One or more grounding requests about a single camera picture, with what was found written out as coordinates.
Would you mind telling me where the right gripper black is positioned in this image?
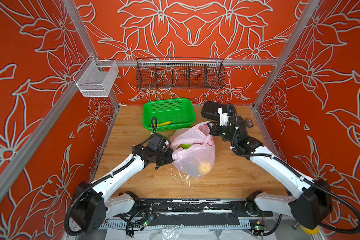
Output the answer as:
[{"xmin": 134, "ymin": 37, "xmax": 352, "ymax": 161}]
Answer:
[{"xmin": 206, "ymin": 119, "xmax": 240, "ymax": 145}]

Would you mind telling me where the pink plastic bag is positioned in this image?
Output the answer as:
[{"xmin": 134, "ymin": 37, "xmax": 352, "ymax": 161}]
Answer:
[{"xmin": 170, "ymin": 122, "xmax": 216, "ymax": 178}]

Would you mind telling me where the yellow lemon fruit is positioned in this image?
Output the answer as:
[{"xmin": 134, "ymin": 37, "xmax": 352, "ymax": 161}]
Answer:
[{"xmin": 198, "ymin": 162, "xmax": 213, "ymax": 176}]

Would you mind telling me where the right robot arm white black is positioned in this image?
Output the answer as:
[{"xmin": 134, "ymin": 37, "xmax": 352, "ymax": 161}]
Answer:
[{"xmin": 202, "ymin": 101, "xmax": 360, "ymax": 235}]

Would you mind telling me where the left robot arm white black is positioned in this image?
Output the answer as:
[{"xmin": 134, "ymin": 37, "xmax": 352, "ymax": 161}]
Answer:
[{"xmin": 64, "ymin": 117, "xmax": 174, "ymax": 236}]

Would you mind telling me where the small metal fitting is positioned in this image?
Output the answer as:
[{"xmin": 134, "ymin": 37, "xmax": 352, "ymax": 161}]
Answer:
[{"xmin": 244, "ymin": 118, "xmax": 254, "ymax": 129}]

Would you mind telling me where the yellow banana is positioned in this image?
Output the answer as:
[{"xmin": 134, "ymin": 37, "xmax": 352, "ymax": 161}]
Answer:
[{"xmin": 157, "ymin": 121, "xmax": 172, "ymax": 127}]

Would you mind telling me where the black plastic case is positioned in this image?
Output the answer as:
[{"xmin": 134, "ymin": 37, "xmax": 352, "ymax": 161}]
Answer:
[{"xmin": 201, "ymin": 101, "xmax": 233, "ymax": 122}]

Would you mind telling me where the green plastic basket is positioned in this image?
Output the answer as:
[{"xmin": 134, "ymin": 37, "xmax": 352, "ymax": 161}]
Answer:
[{"xmin": 142, "ymin": 98, "xmax": 196, "ymax": 132}]

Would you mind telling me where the yellow tape roll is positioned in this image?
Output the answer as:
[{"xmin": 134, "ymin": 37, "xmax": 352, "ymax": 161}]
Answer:
[{"xmin": 301, "ymin": 225, "xmax": 319, "ymax": 235}]

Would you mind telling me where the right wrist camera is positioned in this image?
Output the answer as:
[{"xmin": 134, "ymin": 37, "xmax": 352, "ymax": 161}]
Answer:
[{"xmin": 218, "ymin": 107, "xmax": 230, "ymax": 127}]

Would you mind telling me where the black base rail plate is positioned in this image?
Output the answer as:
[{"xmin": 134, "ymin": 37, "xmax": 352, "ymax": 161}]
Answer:
[{"xmin": 122, "ymin": 198, "xmax": 275, "ymax": 228}]

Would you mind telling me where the black wire wall basket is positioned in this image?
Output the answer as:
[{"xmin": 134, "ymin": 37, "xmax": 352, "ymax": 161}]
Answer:
[{"xmin": 136, "ymin": 57, "xmax": 226, "ymax": 90}]

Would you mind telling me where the white wire mesh basket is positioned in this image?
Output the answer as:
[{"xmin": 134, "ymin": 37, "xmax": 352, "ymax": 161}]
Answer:
[{"xmin": 73, "ymin": 55, "xmax": 119, "ymax": 97}]

